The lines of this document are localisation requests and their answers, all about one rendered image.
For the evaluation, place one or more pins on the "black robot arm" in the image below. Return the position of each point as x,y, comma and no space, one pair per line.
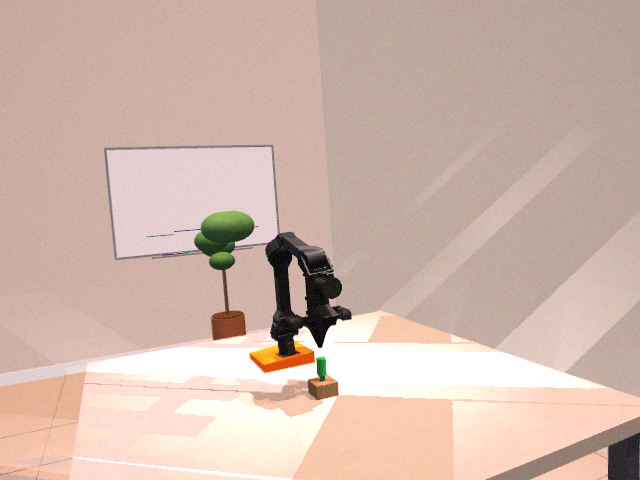
318,282

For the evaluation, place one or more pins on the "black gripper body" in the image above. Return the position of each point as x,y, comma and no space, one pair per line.
295,322

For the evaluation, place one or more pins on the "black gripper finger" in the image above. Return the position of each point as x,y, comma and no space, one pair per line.
315,333
322,332

